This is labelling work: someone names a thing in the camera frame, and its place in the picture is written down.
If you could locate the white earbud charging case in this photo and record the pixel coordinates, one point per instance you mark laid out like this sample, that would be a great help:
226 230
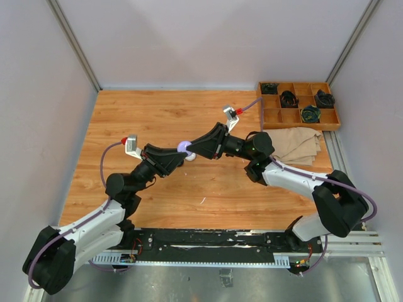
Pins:
191 157

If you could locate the rolled dark tie top-left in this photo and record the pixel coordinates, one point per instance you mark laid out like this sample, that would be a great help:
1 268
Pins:
270 88

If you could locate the purple earbud charging case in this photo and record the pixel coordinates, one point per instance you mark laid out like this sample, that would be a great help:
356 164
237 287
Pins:
182 147

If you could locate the rolled black tie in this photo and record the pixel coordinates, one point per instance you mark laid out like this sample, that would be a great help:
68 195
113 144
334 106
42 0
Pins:
324 100
288 100

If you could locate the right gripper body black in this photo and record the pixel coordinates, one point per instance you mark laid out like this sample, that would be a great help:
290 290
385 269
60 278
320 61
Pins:
223 145

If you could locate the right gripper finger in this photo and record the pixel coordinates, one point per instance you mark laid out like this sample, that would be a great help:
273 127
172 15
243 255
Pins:
207 139
205 151

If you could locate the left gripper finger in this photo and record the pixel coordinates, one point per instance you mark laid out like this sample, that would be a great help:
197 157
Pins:
151 150
167 163

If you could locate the rolled black tie centre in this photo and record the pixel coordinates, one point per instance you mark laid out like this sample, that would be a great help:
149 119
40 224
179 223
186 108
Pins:
288 100

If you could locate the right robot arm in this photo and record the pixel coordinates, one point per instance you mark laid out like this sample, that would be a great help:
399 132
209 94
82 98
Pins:
340 206

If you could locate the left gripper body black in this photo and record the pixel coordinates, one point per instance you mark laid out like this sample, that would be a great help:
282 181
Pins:
155 163

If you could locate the rolled blue patterned tie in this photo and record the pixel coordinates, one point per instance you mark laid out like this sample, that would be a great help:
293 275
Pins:
310 114

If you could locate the wooden compartment tray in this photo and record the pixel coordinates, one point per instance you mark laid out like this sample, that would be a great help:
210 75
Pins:
273 116

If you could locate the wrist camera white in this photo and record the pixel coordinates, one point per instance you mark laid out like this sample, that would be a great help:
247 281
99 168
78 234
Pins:
232 117
131 148

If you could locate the rolled black tie right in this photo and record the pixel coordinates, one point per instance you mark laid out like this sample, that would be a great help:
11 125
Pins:
324 100

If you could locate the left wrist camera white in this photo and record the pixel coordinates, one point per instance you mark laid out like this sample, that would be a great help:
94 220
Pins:
131 148

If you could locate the beige folded cloth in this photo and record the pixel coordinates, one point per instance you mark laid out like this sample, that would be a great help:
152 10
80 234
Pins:
295 146

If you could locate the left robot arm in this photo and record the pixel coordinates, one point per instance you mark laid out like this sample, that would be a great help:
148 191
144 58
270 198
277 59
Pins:
58 252

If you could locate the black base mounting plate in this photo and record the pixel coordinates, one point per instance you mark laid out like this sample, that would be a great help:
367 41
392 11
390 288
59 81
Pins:
204 247

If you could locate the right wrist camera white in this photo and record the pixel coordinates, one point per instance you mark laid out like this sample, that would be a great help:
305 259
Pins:
232 117

